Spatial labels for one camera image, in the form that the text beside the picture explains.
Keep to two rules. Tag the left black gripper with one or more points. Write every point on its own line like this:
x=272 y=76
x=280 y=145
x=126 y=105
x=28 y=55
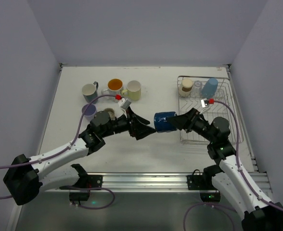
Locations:
x=132 y=124

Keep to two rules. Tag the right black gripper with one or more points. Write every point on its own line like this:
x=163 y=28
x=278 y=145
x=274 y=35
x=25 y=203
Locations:
x=191 y=121

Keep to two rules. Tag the dark blue mug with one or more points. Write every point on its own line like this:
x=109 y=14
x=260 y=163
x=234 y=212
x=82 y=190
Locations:
x=161 y=124

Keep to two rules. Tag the beige speckled cup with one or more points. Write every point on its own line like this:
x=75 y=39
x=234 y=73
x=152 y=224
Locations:
x=111 y=113

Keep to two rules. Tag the cream tumbler brown band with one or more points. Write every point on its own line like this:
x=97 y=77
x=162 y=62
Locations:
x=185 y=87

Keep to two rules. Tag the pale yellow mug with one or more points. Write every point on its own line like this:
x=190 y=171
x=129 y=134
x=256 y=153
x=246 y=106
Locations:
x=133 y=90

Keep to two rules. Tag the floral mug orange inside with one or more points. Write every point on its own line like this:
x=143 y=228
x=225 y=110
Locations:
x=114 y=87

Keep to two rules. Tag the lavender plastic cup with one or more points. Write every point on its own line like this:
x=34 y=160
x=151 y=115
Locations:
x=89 y=111

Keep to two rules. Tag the grey teal mug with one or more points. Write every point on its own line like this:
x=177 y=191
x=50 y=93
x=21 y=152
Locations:
x=89 y=91

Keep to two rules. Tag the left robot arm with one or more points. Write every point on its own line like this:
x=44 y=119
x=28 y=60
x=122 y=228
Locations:
x=28 y=176

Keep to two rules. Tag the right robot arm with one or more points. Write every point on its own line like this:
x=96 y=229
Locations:
x=229 y=176

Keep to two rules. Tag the clear glass cup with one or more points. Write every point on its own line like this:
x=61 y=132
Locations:
x=196 y=89

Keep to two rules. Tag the light blue plastic cup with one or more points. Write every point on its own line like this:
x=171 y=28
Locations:
x=210 y=88

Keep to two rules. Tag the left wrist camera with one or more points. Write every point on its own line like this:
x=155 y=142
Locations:
x=124 y=105

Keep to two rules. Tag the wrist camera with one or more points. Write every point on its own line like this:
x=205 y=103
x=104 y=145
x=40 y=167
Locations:
x=206 y=105
x=124 y=105

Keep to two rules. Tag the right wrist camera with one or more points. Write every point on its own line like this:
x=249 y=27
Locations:
x=206 y=105

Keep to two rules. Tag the wire dish rack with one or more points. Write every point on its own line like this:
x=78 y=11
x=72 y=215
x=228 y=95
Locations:
x=223 y=94

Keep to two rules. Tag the aluminium mounting rail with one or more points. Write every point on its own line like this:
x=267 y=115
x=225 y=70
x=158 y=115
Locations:
x=122 y=182

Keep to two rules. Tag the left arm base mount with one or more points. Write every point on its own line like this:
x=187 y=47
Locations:
x=85 y=181

